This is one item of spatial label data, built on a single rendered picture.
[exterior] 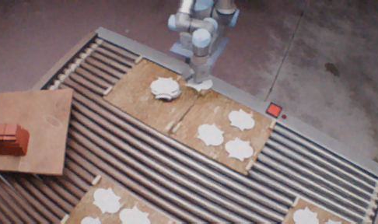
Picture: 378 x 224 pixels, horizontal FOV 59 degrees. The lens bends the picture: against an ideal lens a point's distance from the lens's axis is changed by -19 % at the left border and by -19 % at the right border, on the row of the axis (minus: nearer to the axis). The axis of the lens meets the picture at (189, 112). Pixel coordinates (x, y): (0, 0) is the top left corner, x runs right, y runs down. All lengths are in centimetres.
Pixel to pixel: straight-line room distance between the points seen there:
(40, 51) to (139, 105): 210
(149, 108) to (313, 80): 198
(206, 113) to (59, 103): 75
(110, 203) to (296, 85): 225
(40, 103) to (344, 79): 283
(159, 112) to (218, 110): 29
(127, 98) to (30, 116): 56
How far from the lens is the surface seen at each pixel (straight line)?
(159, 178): 181
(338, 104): 354
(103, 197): 176
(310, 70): 371
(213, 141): 189
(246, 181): 183
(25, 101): 207
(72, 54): 234
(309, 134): 205
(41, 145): 186
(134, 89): 209
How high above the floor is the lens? 252
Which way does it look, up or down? 53 degrees down
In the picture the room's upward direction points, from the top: 3 degrees clockwise
